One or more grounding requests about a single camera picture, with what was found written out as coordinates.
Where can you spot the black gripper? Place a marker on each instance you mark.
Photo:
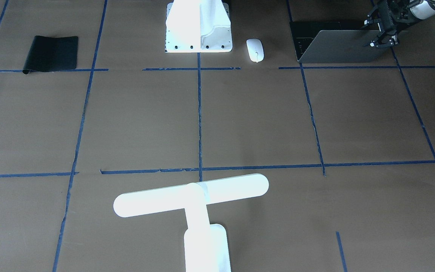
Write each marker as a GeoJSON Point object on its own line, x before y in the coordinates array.
{"type": "Point", "coordinates": [395, 14]}

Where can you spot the grey laptop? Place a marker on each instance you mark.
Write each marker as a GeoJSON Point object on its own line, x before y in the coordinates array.
{"type": "Point", "coordinates": [333, 42]}

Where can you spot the white computer mouse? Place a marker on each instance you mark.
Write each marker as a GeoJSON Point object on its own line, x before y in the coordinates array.
{"type": "Point", "coordinates": [255, 50]}

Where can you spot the black mouse pad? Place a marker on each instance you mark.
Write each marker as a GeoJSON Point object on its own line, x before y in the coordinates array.
{"type": "Point", "coordinates": [51, 54]}

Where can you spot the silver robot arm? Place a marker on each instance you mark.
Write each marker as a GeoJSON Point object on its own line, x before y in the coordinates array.
{"type": "Point", "coordinates": [419, 10]}

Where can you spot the white desk lamp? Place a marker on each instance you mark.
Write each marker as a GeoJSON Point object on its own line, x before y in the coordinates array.
{"type": "Point", "coordinates": [205, 244]}

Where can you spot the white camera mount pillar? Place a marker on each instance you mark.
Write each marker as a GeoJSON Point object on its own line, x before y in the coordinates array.
{"type": "Point", "coordinates": [195, 26]}

